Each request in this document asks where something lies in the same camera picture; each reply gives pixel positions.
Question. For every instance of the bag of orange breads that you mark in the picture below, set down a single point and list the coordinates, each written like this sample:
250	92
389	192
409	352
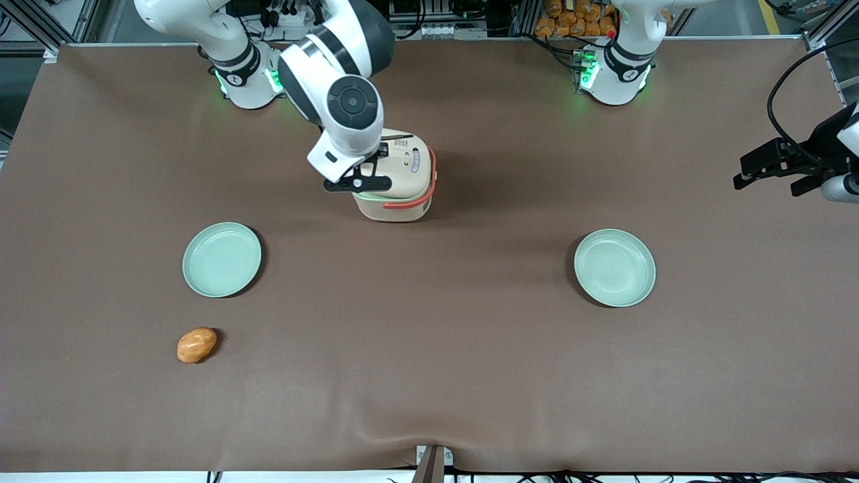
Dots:
577	19

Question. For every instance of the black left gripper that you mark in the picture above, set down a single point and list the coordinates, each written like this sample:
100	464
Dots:
823	142

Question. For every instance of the orange bread roll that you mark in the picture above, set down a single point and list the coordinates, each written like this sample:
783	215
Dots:
196	345

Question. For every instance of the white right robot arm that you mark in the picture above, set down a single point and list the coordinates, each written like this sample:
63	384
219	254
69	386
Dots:
335	74

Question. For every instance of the beige toaster with orange trim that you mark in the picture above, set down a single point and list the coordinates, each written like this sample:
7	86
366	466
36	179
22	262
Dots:
406	178

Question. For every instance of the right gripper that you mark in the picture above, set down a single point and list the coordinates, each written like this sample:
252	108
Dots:
384	149

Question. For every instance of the white power strip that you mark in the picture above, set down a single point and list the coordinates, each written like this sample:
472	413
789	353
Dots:
285	20

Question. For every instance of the mint green round plate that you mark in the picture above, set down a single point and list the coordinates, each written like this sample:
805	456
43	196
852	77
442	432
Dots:
221	259
615	267

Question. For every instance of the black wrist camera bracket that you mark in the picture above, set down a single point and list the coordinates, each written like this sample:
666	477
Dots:
359	183

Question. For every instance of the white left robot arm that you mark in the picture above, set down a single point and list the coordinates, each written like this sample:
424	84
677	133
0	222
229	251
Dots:
617	74

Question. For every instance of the brown table cloth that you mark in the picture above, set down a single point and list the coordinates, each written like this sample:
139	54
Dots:
429	349

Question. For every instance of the metal table clamp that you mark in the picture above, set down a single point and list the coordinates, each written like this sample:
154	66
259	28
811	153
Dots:
433	463

